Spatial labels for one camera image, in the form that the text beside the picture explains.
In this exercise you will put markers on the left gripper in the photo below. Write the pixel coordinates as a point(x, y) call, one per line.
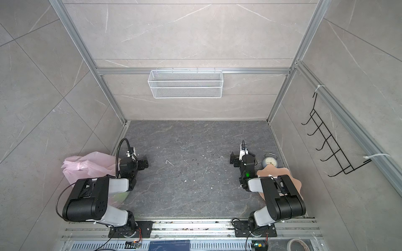
point(143, 162)

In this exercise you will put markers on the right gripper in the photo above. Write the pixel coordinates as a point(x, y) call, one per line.
point(234, 158)

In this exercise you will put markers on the pink plastic bag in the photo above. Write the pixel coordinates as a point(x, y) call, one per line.
point(92, 165)

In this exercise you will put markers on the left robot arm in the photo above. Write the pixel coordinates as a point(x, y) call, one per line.
point(100, 183)

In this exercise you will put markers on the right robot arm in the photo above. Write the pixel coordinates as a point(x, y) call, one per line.
point(273, 214)

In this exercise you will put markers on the small grey alarm clock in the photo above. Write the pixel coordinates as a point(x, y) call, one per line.
point(269, 159)

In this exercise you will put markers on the pink wavy plate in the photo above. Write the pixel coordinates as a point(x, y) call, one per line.
point(275, 185)

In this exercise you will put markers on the roll of tape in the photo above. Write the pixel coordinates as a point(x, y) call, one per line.
point(298, 243)

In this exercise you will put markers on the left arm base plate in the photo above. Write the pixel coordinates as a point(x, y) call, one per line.
point(140, 228)

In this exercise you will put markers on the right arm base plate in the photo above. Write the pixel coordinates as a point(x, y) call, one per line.
point(242, 229)

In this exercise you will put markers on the white wire mesh basket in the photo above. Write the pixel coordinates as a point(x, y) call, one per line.
point(181, 84)

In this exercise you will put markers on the black wire hook rack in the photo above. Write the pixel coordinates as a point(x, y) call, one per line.
point(330, 142)

